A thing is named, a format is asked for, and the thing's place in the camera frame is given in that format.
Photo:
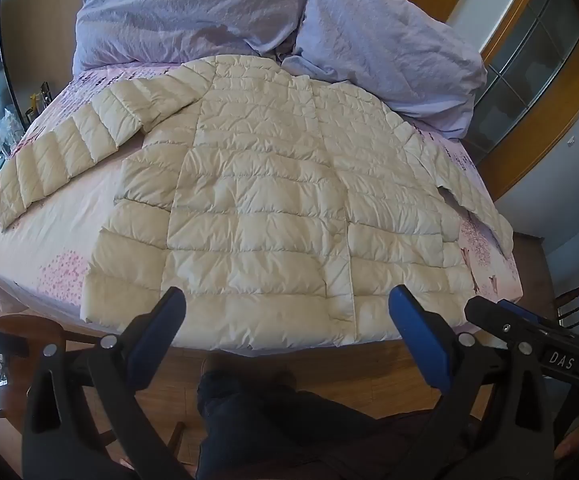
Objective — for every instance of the left lavender pillow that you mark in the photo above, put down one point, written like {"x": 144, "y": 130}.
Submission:
{"x": 179, "y": 10}

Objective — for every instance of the frosted glass door panel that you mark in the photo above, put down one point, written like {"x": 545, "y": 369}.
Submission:
{"x": 524, "y": 65}

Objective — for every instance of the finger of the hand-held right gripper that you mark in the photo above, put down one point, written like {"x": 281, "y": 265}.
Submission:
{"x": 529, "y": 312}
{"x": 494, "y": 317}

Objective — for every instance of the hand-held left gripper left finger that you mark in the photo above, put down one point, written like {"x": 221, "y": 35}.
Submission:
{"x": 163, "y": 321}

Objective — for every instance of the person's dark trouser legs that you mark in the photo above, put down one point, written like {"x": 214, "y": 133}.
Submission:
{"x": 279, "y": 425}

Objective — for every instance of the lavender pillow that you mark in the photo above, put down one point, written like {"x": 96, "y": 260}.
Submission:
{"x": 179, "y": 10}
{"x": 384, "y": 45}

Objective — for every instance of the cream quilted puffer jacket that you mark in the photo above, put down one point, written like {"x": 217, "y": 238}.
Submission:
{"x": 269, "y": 185}

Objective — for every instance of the right lavender pillow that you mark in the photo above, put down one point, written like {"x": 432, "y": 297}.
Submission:
{"x": 384, "y": 45}

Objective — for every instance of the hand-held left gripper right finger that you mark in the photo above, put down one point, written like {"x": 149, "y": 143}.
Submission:
{"x": 419, "y": 340}

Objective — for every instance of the bed with pink floral sheet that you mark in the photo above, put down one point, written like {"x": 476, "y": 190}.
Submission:
{"x": 59, "y": 240}

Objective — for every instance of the wooden slatted chair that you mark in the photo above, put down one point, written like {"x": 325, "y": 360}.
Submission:
{"x": 572, "y": 302}

